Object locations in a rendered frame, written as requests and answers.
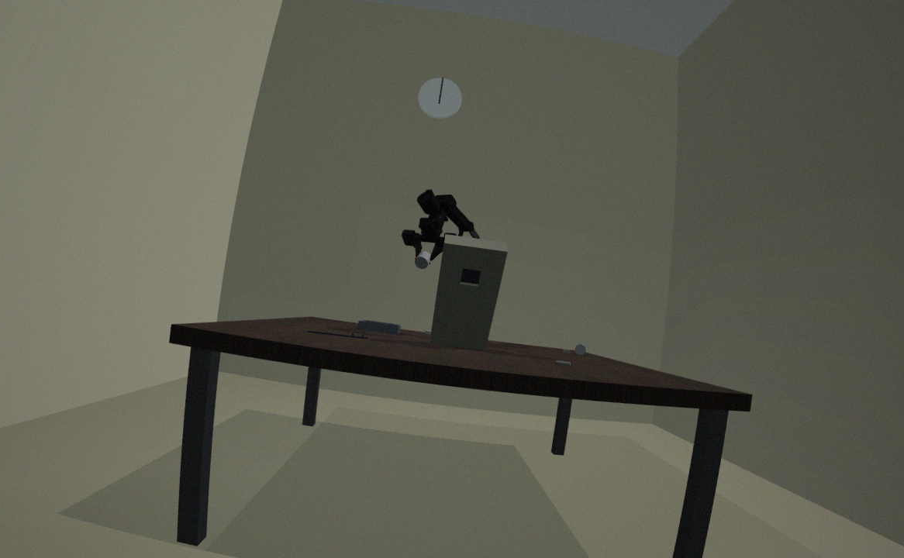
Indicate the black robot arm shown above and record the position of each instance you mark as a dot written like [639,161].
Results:
[439,207]

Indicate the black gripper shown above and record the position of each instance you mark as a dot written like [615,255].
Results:
[412,238]

